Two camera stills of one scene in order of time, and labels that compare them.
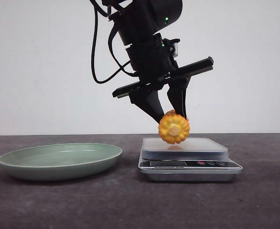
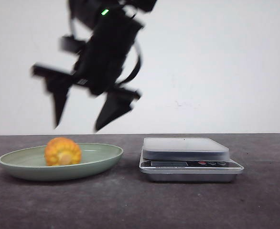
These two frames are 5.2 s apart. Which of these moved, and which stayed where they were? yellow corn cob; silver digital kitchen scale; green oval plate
Moved: yellow corn cob
Stayed: silver digital kitchen scale; green oval plate
